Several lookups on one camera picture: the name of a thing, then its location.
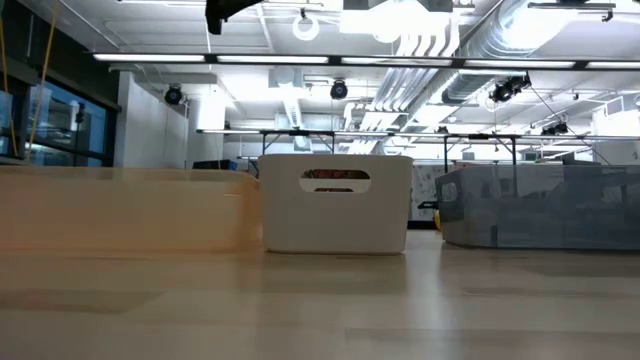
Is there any white plastic basket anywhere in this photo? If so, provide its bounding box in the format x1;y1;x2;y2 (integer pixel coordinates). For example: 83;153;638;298
258;153;415;255

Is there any glass window panel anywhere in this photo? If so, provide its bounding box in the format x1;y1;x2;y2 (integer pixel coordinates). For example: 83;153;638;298
0;74;119;168

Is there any black background table frame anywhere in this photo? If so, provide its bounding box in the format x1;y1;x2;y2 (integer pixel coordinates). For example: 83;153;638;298
444;133;519;174
260;129;337;157

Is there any dark red apple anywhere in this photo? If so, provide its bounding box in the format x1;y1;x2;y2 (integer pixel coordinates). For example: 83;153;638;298
302;169;371;181

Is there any distant LED light bar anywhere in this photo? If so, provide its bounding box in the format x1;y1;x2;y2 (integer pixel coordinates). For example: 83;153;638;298
196;128;640;142

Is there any grey plastic basket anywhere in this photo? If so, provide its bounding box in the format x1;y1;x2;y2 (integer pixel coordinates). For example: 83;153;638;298
433;163;640;251

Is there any yellow hanging cable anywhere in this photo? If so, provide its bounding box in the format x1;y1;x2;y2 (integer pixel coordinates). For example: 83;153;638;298
25;0;57;162
0;19;19;157

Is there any white patterned panel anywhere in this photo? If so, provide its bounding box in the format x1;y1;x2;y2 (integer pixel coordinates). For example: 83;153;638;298
409;164;441;221

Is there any overhead LED light bar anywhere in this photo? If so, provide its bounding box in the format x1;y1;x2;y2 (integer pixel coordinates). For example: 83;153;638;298
92;52;640;71

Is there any orange translucent plastic basket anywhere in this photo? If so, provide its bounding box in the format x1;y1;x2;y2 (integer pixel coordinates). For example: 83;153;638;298
0;164;264;253

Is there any silver ventilation duct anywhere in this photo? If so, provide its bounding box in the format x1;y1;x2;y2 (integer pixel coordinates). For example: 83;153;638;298
439;0;576;106

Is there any white hanging ring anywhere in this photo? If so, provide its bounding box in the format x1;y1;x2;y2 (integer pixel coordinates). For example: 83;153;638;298
292;13;321;43

